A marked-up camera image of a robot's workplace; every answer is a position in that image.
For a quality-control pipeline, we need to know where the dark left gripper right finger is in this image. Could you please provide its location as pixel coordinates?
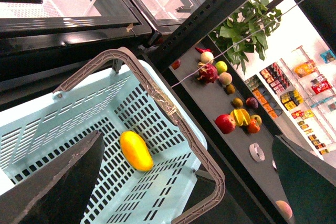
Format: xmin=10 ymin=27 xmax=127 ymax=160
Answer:
xmin=272 ymin=135 xmax=335 ymax=223

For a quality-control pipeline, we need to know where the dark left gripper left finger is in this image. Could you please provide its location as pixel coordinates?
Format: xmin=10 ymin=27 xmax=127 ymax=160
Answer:
xmin=1 ymin=131 xmax=104 ymax=223

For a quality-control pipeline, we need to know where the yellow mango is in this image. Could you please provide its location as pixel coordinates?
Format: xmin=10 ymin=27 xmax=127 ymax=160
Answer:
xmin=120 ymin=131 xmax=154 ymax=172

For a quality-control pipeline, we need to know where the light blue plastic basket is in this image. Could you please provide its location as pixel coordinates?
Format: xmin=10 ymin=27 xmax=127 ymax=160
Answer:
xmin=1 ymin=66 xmax=201 ymax=223

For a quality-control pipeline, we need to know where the grey taped basket handle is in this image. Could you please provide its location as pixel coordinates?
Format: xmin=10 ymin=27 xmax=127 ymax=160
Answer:
xmin=53 ymin=47 xmax=226 ymax=223

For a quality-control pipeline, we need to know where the pale peach at edge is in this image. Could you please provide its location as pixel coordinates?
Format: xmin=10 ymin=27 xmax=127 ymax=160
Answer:
xmin=276 ymin=200 xmax=293 ymax=220

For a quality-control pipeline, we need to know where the white foam fruit net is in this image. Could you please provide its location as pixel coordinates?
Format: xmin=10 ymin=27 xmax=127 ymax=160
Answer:
xmin=272 ymin=160 xmax=277 ymax=170

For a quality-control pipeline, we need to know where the white tape roll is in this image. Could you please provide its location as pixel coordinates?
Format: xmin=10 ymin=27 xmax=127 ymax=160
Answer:
xmin=249 ymin=143 xmax=265 ymax=162

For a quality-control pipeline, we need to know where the orange persimmon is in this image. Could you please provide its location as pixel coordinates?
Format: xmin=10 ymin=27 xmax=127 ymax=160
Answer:
xmin=247 ymin=119 xmax=260 ymax=134

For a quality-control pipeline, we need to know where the red yellow small apple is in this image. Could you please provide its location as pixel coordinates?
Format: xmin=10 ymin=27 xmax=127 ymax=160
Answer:
xmin=250 ymin=114 xmax=262 ymax=126

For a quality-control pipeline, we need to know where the yellow starfruit front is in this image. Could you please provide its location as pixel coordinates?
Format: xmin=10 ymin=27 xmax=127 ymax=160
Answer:
xmin=230 ymin=109 xmax=244 ymax=126

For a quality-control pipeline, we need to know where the white product shelf right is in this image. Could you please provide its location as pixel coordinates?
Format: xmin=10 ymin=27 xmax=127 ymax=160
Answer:
xmin=245 ymin=46 xmax=335 ymax=159

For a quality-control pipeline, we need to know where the purple passion fruit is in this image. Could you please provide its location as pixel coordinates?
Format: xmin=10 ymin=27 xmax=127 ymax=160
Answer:
xmin=246 ymin=97 xmax=259 ymax=109

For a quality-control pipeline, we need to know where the red apple on shelf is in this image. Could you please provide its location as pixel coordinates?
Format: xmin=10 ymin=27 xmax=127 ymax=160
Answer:
xmin=215 ymin=114 xmax=236 ymax=134

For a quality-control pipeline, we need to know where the brown kiwi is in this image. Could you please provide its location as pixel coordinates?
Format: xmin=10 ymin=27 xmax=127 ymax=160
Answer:
xmin=232 ymin=98 xmax=244 ymax=108
xmin=225 ymin=84 xmax=236 ymax=94

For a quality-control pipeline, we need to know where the beige peach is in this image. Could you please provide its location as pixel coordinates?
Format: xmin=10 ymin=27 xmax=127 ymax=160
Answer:
xmin=218 ymin=72 xmax=233 ymax=86

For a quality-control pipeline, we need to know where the green apple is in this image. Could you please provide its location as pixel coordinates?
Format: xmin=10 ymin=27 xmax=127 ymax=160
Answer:
xmin=215 ymin=61 xmax=228 ymax=75

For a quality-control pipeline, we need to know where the pink dragon fruit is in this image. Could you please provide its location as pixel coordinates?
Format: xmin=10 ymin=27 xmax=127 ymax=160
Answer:
xmin=197 ymin=62 xmax=219 ymax=84

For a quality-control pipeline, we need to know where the white round fruit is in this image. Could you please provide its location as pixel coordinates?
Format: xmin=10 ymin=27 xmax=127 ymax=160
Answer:
xmin=200 ymin=51 xmax=214 ymax=64

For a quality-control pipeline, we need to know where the green potted plant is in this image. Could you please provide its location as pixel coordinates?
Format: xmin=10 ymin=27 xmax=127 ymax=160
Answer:
xmin=209 ymin=0 xmax=282 ymax=73

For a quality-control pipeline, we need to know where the red chili pepper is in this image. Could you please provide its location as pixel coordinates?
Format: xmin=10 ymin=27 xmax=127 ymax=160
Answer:
xmin=195 ymin=47 xmax=211 ymax=54

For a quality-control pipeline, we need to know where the glass top freezer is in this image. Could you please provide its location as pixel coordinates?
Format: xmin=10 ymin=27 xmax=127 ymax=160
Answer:
xmin=1 ymin=0 xmax=198 ymax=56

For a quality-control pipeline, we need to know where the black metal shelf frame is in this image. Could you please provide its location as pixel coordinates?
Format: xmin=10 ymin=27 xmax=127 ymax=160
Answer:
xmin=141 ymin=0 xmax=336 ymax=224

